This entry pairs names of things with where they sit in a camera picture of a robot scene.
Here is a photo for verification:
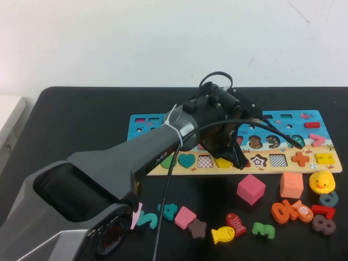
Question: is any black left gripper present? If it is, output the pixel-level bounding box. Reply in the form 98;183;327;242
182;83;251;171

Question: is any yellow pentagon puzzle piece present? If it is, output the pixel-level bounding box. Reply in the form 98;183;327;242
215;157;232;169

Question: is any teal heart puzzle piece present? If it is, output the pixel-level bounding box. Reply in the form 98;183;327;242
177;153;196;169

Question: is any orange plus sign piece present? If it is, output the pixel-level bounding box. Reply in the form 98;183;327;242
290;151;312;167

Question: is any green round puzzle piece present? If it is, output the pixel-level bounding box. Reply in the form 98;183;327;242
159;153;175;169

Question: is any colourful wooden number puzzle board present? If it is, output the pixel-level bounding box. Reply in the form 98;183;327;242
129;110;343;176

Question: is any pink trapezoid puzzle piece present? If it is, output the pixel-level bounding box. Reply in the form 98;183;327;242
174;206;197;230

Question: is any brown star puzzle piece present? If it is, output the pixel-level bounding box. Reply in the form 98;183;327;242
188;219;207;240

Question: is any green number three piece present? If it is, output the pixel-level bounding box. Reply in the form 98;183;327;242
251;222;276;240

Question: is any teal number four piece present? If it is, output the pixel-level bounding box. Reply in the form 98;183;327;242
157;203;178;220

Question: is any pink greater-than sign piece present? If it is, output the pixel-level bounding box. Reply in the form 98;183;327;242
308;133;326;147

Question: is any yellow equals sign piece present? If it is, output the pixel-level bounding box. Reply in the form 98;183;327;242
314;153;334;165

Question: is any blue-grey number nine piece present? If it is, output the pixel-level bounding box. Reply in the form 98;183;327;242
318;191;339;207

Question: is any red number seven piece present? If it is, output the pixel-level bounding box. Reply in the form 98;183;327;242
310;204;337;220

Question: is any brown number eight piece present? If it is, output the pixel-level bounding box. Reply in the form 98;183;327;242
311;214;336;235

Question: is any pale pink puzzle piece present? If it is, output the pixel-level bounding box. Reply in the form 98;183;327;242
129;202;144;230

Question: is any magenta foam cube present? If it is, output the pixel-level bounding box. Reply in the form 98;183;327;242
236;173;266;207

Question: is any salmon foam cube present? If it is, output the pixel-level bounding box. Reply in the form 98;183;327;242
279;171;304;199

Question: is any red wooden fish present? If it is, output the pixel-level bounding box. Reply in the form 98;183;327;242
226;212;247;237

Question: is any white zip tie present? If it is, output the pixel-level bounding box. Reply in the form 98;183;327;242
163;104;183;145

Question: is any yellow wooden fish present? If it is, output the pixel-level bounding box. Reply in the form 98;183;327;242
211;226;236;245

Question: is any orange wooden fish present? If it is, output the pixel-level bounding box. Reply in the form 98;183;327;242
292;200;314;223

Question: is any yellow rubber duck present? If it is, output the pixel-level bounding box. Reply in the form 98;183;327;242
309;170;336;194

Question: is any white side furniture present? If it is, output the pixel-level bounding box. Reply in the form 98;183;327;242
0;95;28;173

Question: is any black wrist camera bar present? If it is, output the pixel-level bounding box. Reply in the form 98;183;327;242
227;87;264;118

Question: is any black looped cable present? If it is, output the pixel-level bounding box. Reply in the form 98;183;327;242
198;71;234;91

